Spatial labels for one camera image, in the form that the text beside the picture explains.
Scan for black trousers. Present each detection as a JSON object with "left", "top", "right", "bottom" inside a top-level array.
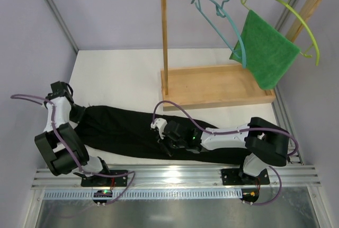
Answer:
[{"left": 75, "top": 106, "right": 249, "bottom": 164}]

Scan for teal plastic hanger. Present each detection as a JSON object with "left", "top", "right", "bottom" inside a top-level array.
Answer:
[{"left": 191, "top": 0, "right": 247, "bottom": 69}]

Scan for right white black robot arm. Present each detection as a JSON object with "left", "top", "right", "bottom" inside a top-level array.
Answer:
[{"left": 150, "top": 117, "right": 289, "bottom": 185}]

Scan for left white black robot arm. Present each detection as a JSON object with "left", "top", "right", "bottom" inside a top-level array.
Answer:
[{"left": 34, "top": 81, "right": 111, "bottom": 187}]

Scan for lime green plastic hanger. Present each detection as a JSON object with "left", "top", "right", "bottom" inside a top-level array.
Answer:
[{"left": 239, "top": 0, "right": 320, "bottom": 66}]

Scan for wooden clothes rack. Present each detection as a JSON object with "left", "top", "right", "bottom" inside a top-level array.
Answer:
[{"left": 160, "top": 0, "right": 322, "bottom": 110}]

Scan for green microfibre cloth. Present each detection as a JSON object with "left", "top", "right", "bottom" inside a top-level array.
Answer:
[{"left": 241, "top": 10, "right": 300, "bottom": 90}]

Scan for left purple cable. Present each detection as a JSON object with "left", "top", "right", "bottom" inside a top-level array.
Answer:
[{"left": 10, "top": 94, "right": 136, "bottom": 218}]

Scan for purple cable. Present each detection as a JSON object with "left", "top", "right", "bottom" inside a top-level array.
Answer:
[
  {"left": 10, "top": 94, "right": 136, "bottom": 218},
  {"left": 152, "top": 100, "right": 301, "bottom": 207}
]

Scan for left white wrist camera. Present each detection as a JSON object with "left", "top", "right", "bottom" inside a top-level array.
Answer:
[{"left": 150, "top": 118, "right": 167, "bottom": 131}]

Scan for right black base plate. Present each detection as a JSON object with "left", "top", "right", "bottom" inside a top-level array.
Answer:
[{"left": 220, "top": 168, "right": 270, "bottom": 186}]

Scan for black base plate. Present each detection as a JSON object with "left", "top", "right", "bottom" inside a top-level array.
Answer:
[
  {"left": 220, "top": 168, "right": 270, "bottom": 186},
  {"left": 81, "top": 170, "right": 128, "bottom": 187}
]

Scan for grey slotted cable duct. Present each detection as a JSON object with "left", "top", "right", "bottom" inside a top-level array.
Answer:
[{"left": 43, "top": 188, "right": 242, "bottom": 200}]

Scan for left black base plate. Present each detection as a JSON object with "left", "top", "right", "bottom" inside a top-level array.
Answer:
[{"left": 81, "top": 170, "right": 128, "bottom": 187}]

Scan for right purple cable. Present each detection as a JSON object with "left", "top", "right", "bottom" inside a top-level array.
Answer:
[{"left": 152, "top": 100, "right": 301, "bottom": 207}]

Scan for aluminium mounting rail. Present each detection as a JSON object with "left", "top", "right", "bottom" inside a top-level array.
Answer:
[{"left": 31, "top": 164, "right": 321, "bottom": 190}]

